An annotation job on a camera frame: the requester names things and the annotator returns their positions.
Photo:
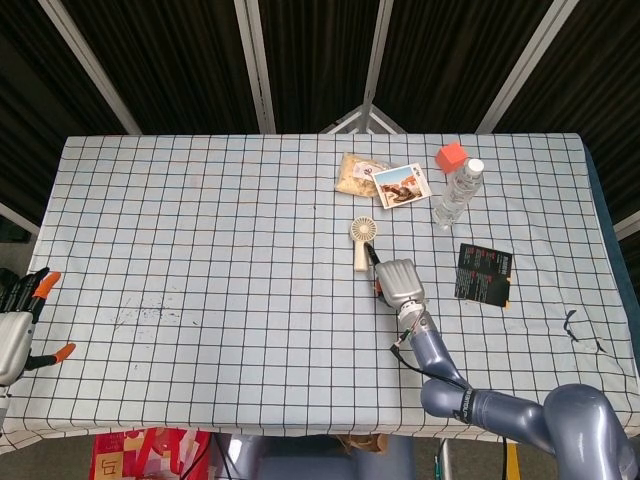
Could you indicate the orange cube block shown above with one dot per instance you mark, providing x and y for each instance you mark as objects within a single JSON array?
[{"x": 450, "y": 156}]

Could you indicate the clear plastic water bottle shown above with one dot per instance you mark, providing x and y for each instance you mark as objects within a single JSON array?
[{"x": 457, "y": 195}]

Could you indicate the red patterned bag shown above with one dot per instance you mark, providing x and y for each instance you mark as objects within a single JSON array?
[{"x": 150, "y": 455}]

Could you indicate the white frame rail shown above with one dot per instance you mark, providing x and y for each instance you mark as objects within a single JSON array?
[
  {"x": 629, "y": 225},
  {"x": 17, "y": 217}
]

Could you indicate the dark pleated curtain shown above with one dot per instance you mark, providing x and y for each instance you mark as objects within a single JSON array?
[{"x": 175, "y": 65}]

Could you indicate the clear snack bag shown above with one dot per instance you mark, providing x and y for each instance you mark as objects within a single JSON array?
[{"x": 352, "y": 177}]

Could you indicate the white checked tablecloth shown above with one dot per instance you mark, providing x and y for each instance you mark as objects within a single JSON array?
[{"x": 200, "y": 250}]

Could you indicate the cream handheld mini fan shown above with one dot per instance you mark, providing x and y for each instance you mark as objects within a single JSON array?
[{"x": 363, "y": 231}]

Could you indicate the crumpled brown paper bag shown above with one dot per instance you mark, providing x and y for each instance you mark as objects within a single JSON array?
[{"x": 362, "y": 442}]

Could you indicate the dark blue under cloth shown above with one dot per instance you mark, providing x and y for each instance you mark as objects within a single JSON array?
[{"x": 602, "y": 200}]

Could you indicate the desert photo postcard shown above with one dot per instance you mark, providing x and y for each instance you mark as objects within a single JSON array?
[{"x": 400, "y": 187}]

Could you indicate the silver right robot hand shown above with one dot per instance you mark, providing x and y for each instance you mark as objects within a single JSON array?
[{"x": 400, "y": 282}]

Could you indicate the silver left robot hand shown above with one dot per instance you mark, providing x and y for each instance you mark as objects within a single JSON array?
[{"x": 12, "y": 340}]

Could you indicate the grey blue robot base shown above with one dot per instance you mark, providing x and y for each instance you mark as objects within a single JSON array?
[{"x": 325, "y": 465}]

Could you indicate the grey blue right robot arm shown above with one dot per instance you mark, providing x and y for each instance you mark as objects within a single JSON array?
[{"x": 435, "y": 350}]

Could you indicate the white triangular frame brace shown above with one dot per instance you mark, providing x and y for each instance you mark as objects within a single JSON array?
[{"x": 350, "y": 120}]

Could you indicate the white frame post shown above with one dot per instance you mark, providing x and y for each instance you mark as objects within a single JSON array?
[
  {"x": 522, "y": 65},
  {"x": 377, "y": 50},
  {"x": 91, "y": 65},
  {"x": 256, "y": 65}
]

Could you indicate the black printed card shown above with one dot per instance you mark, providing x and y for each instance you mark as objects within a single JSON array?
[{"x": 482, "y": 275}]

